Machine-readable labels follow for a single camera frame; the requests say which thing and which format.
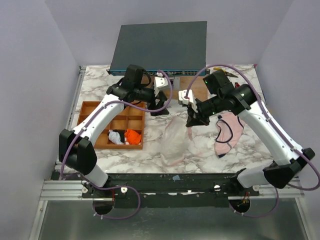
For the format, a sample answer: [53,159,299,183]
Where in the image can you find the white pink-trimmed underwear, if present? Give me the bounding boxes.
[160,116,193,166]

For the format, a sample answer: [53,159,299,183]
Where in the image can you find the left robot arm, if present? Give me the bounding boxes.
[58,64,173,198]

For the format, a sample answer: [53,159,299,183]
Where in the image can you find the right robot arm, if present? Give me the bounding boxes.
[178,70,315,196]

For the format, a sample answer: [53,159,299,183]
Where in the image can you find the pink navy-trimmed underwear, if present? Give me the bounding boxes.
[214,111,246,158]

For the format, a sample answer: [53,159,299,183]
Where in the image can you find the wooden base board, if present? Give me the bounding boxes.
[141,75,208,102]

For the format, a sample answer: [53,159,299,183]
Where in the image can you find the brown compartment tray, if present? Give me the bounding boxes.
[77,101,145,150]

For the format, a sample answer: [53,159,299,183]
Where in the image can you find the orange rolled cloth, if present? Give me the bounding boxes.
[124,129,142,145]

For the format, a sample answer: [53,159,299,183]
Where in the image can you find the white rolled cloth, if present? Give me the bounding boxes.
[108,130,125,145]

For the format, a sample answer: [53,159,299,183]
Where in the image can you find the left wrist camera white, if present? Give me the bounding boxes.
[153,76,170,97]

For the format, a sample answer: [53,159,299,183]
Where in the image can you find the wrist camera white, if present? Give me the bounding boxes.
[178,89,195,106]
[153,76,170,97]

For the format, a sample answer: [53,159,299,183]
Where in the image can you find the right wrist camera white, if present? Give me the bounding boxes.
[178,89,195,106]

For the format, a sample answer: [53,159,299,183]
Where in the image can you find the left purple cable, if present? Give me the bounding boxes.
[59,69,174,181]

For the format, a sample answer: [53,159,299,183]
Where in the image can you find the purple cable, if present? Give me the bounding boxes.
[59,69,174,181]
[183,64,320,191]

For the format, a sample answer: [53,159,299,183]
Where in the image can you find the grey metal stand bracket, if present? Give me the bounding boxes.
[172,76,180,91]

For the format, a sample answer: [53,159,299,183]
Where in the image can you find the yellow handled pliers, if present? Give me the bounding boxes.
[213,67,238,78]

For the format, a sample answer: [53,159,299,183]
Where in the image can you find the network switch grey blue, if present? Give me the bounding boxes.
[109,21,207,76]

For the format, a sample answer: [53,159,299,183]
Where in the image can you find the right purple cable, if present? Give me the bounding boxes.
[183,64,320,191]

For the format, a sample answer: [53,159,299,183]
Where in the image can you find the black mounting rail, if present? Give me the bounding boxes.
[82,173,259,208]

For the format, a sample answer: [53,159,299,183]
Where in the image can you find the aluminium frame rail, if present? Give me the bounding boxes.
[39,66,87,201]

